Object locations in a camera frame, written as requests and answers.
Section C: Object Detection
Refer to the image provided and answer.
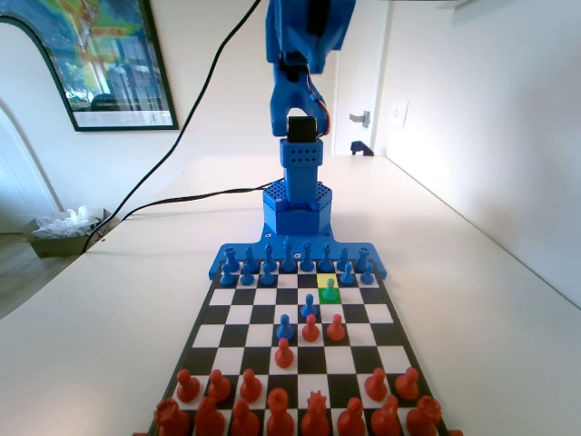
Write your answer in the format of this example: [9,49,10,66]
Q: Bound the blue chess king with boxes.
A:
[281,235,296,273]

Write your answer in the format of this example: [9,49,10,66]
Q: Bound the red chess pawn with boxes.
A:
[300,313,320,342]
[325,313,345,342]
[364,366,389,401]
[273,337,295,369]
[207,370,232,403]
[394,366,421,401]
[239,368,263,404]
[175,368,201,404]

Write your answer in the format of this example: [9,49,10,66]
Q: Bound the black and white chessboard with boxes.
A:
[161,267,450,436]

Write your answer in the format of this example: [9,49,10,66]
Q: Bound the red chess queen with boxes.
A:
[300,390,331,436]

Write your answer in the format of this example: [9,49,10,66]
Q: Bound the red chess bishop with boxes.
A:
[230,398,262,436]
[336,397,368,436]

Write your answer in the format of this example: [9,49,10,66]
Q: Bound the red chess rook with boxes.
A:
[405,394,444,436]
[153,398,192,436]

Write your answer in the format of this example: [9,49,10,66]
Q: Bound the small blue object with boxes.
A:
[349,139,376,158]

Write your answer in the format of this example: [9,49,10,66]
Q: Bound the white door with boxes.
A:
[332,0,390,158]

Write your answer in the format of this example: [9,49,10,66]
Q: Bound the white plastic bags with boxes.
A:
[34,204,103,240]

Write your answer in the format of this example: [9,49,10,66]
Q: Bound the cardboard box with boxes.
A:
[25,207,120,259]

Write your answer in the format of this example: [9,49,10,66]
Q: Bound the black framed poster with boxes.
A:
[0,0,181,134]

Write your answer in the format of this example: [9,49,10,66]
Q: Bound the blue arm base plate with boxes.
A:
[207,229,389,282]

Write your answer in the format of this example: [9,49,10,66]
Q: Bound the black cable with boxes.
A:
[84,0,263,251]
[120,181,278,222]

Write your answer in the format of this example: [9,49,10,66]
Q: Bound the white light switch plate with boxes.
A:
[390,99,410,132]

